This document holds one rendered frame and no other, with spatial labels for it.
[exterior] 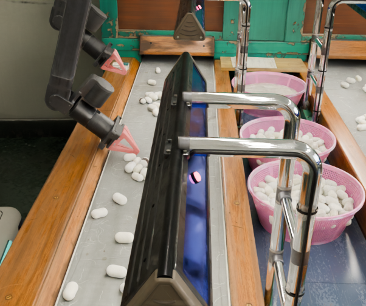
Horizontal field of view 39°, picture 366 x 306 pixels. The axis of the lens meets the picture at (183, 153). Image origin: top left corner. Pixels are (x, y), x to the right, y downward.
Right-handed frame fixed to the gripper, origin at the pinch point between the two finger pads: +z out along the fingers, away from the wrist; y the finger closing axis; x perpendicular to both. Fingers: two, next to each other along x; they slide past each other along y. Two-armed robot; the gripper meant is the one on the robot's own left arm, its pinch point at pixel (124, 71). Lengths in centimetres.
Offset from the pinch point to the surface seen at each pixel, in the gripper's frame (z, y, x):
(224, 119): 30.5, -14.6, -13.4
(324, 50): 39, -7, -47
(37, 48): -33, 130, 67
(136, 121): 11.6, -12.0, 5.9
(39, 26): -39, 130, 56
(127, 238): 15, -74, 1
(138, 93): 10.1, 12.4, 7.1
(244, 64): 24.5, -7.9, -28.6
